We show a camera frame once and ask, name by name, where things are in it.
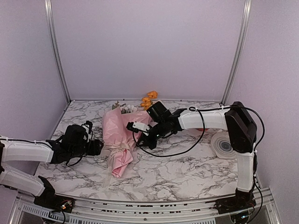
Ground aluminium frame left post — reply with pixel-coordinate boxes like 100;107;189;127
44;0;71;104

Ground grey swirl ceramic plate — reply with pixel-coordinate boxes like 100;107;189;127
210;132;236;160

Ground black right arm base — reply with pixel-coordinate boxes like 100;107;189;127
214;186;256;214

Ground aluminium frame right post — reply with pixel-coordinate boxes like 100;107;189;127
221;0;252;105

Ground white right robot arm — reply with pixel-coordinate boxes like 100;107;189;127
131;101;258;209

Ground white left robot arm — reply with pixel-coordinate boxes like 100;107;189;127
0;121;103;208

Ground orange flower stem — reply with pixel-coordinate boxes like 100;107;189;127
140;91;158;110

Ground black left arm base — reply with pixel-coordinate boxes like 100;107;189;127
34;176;75;213

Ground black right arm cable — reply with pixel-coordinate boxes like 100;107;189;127
132;106;266;157

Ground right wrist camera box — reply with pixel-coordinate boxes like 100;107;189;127
146;101;171;123

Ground pink wrapping paper sheet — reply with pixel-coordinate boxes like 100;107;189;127
101;108;152;178

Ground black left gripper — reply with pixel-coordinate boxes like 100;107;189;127
70;139;103;159

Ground cream ribbon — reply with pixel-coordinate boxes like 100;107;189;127
103;143;133;190

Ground aluminium front rail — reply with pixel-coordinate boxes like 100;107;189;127
8;188;281;224

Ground aluminium frame post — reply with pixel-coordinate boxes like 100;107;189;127
221;0;252;105
44;0;71;104

